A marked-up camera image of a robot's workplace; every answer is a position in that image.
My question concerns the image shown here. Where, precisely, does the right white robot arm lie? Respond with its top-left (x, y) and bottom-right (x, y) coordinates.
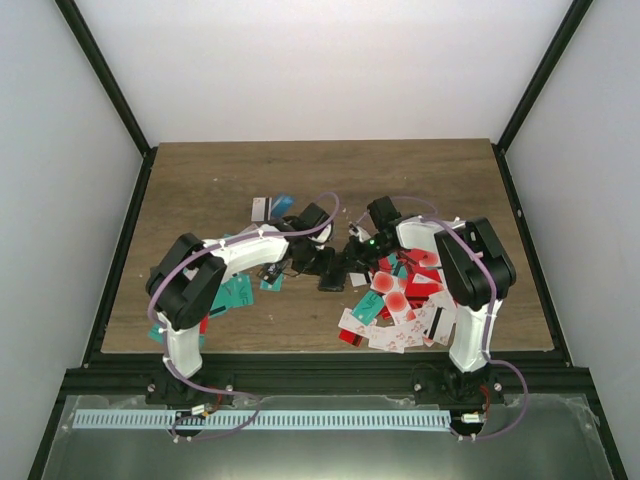
top-left (346, 196), bottom-right (516, 403)

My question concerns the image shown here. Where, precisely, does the teal chip card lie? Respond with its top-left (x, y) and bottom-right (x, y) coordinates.
top-left (260, 275), bottom-right (284, 292)

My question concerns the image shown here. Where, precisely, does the light blue slotted rail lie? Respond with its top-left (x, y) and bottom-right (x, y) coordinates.
top-left (73, 409), bottom-right (451, 431)

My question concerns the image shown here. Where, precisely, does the white card magnetic stripe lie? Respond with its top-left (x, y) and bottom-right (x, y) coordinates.
top-left (251, 197), bottom-right (272, 222)

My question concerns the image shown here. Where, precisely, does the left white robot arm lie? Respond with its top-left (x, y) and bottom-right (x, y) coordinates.
top-left (145, 203), bottom-right (339, 404)

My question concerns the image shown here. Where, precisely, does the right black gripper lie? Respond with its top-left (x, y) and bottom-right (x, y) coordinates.
top-left (335, 235), bottom-right (397, 274)

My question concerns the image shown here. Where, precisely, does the white striped card front right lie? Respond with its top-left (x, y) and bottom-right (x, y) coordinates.
top-left (423, 307), bottom-right (456, 346)

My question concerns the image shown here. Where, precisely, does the white card black stripe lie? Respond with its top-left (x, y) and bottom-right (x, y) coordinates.
top-left (348, 272), bottom-right (370, 288)

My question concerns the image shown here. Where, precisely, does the red card front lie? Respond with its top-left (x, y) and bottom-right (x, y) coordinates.
top-left (339, 329), bottom-right (363, 347)

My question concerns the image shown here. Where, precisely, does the teal vip card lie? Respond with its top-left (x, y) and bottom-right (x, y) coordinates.
top-left (209, 274), bottom-right (254, 318)
top-left (351, 291), bottom-right (385, 326)

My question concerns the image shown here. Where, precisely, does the blue card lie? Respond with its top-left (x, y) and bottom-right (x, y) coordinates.
top-left (270, 194), bottom-right (295, 219)

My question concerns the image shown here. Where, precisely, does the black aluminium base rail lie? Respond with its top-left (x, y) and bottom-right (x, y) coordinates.
top-left (62, 352), bottom-right (594, 396)

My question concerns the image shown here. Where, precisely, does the teal card front left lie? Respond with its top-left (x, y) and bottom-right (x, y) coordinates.
top-left (147, 323), bottom-right (206, 350)

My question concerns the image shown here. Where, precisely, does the teal VIP card right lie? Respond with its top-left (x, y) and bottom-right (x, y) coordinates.
top-left (351, 291), bottom-right (385, 326)

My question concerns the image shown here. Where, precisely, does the black membership card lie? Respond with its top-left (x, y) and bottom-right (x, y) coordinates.
top-left (258, 263), bottom-right (285, 285)

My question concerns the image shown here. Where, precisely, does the black leather card holder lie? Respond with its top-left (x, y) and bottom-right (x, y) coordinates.
top-left (317, 268), bottom-right (347, 292)

